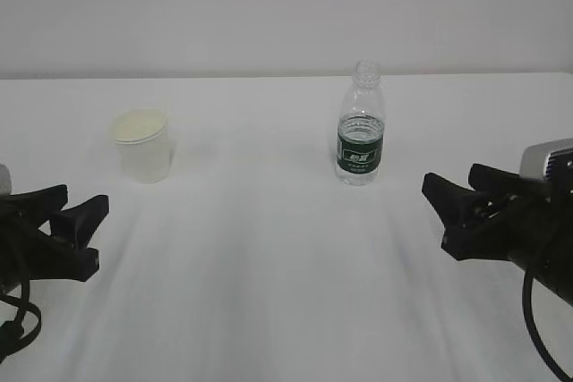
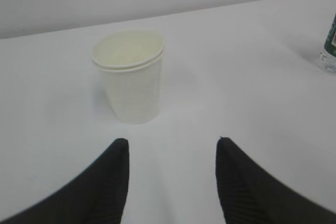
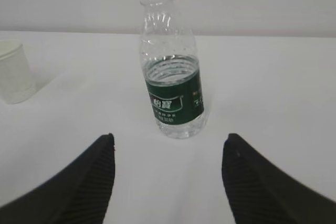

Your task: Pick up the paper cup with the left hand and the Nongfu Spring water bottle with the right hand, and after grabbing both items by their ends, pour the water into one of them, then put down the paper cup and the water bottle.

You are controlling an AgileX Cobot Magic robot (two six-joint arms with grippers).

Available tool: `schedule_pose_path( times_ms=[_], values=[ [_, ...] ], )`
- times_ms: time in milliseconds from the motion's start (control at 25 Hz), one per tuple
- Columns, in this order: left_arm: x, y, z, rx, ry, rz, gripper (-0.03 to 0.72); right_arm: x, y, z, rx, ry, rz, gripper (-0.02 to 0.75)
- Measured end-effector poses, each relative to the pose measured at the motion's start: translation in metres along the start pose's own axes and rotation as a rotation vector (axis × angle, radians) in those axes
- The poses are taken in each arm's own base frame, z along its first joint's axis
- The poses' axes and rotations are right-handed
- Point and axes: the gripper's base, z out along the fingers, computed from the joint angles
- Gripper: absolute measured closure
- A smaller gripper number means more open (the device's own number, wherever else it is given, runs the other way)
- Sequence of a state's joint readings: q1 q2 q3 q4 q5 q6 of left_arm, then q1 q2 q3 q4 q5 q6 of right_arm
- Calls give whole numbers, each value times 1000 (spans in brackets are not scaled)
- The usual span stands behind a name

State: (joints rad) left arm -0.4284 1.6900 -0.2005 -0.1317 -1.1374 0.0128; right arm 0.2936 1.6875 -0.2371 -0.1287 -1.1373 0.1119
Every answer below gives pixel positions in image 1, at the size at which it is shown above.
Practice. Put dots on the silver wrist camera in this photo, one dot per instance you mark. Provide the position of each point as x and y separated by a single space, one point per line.
538 161
6 184

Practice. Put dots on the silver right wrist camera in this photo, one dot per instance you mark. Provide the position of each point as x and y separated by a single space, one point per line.
538 161

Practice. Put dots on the clear green-label water bottle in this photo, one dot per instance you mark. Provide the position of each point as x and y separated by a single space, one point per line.
361 126

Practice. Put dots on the white paper cup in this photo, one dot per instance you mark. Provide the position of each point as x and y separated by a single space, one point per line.
143 146

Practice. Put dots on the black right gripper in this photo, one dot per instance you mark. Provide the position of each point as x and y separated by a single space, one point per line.
525 232

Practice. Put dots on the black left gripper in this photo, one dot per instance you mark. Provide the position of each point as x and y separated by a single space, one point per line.
51 244

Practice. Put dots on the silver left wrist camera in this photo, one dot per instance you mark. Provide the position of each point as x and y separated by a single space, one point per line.
6 184

